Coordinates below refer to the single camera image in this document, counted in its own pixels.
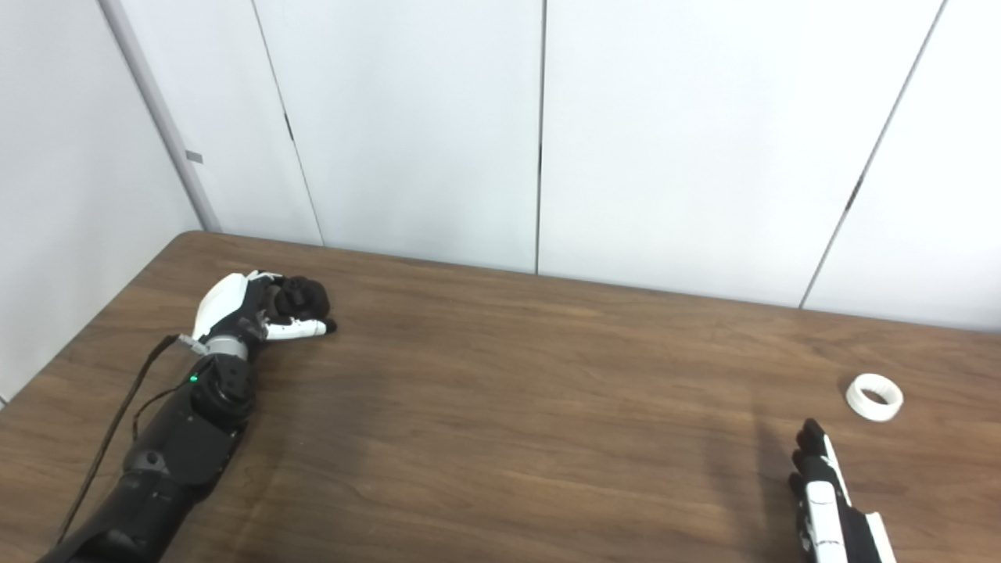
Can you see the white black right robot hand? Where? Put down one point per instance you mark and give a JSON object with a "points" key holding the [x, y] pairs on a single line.
{"points": [[825, 516]]}

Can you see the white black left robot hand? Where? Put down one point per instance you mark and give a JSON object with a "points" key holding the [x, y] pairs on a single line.
{"points": [[227, 301]]}

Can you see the round black plastic part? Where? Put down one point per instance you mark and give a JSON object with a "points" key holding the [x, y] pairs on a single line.
{"points": [[301, 295]]}

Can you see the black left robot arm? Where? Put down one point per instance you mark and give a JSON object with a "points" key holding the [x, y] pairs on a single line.
{"points": [[180, 446]]}

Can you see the grey wall corner post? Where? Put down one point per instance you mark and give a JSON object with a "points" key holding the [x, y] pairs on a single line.
{"points": [[161, 117]]}

